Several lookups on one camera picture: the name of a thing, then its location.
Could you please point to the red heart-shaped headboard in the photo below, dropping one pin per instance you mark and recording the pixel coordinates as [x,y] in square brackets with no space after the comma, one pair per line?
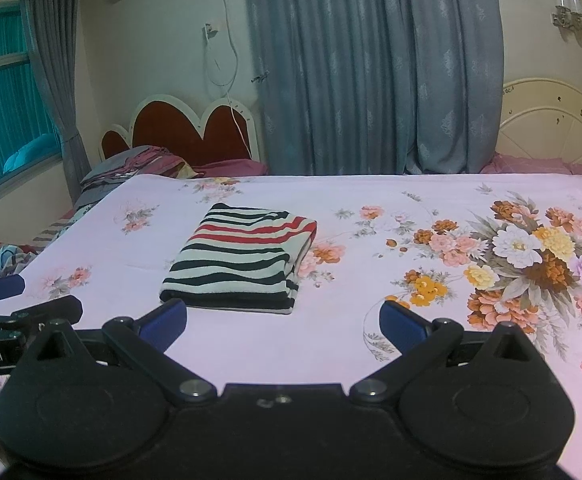
[171,130]

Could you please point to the window with teal glass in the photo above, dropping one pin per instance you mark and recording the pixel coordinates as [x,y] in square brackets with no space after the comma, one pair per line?
[6,100]

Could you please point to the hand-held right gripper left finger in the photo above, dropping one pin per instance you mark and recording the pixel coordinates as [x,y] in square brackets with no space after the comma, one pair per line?
[163,322]

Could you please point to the blue-grey patterned curtain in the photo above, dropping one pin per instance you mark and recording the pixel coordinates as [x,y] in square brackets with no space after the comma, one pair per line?
[371,60]

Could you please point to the striped bed cover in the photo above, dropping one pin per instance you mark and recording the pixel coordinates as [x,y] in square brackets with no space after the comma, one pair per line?
[56,232]

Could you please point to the cream rounded headboard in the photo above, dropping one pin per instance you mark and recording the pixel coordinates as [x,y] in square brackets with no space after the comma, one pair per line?
[546,125]

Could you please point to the plain grey curtain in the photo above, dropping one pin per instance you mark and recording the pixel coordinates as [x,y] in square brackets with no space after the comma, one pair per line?
[51,60]

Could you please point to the purple striped blanket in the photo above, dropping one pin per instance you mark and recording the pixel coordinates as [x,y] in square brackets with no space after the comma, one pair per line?
[131,160]

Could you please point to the white wall socket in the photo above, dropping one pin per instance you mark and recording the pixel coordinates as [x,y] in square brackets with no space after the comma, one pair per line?
[210,30]

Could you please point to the striped knit sweater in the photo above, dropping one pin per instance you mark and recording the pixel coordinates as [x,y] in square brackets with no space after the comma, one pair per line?
[241,255]

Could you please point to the dark pink bedding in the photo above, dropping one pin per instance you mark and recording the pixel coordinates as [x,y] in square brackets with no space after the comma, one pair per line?
[236,167]

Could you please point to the glass wall lamp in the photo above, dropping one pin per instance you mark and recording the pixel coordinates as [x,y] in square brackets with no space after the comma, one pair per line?
[568,10]

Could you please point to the light pink bedding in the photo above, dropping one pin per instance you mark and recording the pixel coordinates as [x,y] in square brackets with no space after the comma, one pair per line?
[531,164]

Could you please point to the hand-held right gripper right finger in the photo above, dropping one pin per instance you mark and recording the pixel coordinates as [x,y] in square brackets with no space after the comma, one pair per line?
[403,327]

